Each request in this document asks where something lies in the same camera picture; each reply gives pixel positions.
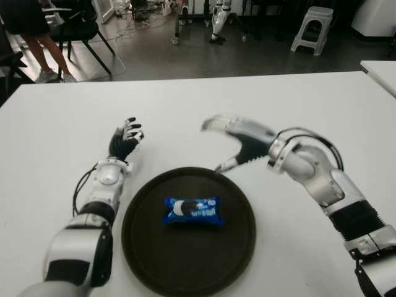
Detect blue Oreo cookie packet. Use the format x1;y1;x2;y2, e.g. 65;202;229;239
162;196;224;227

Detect white plastic stool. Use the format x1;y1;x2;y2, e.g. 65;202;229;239
290;6;335;56

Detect white cabinet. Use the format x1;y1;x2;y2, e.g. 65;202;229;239
351;0;396;38

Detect white side table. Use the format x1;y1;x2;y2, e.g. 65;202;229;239
360;60;396;100

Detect white framed panel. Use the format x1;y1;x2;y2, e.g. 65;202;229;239
92;0;116;25

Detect dark brown round tray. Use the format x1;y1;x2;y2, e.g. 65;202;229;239
121;166;257;294

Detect cables on floor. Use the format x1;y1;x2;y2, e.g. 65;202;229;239
106;12;152;43

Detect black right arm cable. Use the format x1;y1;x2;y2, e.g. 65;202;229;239
277;126;345;171

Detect person in black shorts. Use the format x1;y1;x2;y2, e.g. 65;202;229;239
0;0;78;84

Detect white humanoid robot leg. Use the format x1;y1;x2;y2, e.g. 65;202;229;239
207;0;233;45

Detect black chair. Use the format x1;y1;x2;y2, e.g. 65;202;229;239
0;51;30;86
40;0;117;75

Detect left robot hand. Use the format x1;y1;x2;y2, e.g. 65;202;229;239
108;116;145;160

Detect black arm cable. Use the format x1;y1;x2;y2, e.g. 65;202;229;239
71;163;100;217
277;126;345;171

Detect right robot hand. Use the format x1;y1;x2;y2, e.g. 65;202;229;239
200;113;278;173

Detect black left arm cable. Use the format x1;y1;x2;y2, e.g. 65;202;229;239
71;163;100;217

